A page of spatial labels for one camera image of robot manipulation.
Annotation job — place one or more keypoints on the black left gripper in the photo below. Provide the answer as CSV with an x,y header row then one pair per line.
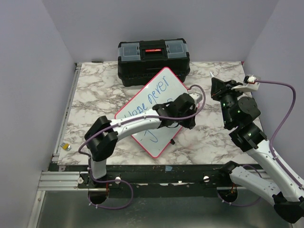
x,y
189,124

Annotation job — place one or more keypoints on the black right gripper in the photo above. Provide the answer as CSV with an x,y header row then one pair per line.
x,y
220,87

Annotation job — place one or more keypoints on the pink-framed whiteboard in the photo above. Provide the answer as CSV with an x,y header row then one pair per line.
x,y
164,87

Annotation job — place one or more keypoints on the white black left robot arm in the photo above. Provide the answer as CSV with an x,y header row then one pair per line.
x,y
103,135

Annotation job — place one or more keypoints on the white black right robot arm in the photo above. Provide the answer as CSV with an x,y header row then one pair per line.
x,y
286,190

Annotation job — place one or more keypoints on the black plastic toolbox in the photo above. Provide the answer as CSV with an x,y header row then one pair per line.
x,y
140,61

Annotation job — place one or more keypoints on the yellow grey small connector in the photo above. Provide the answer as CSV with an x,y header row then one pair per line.
x,y
65,146

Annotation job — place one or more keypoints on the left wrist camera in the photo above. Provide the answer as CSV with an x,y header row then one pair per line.
x,y
197,97

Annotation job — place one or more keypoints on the black mounting rail base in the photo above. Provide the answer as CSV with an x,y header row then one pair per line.
x,y
152,181

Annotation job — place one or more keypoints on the aluminium frame rail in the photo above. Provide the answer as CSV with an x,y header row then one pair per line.
x,y
57,148

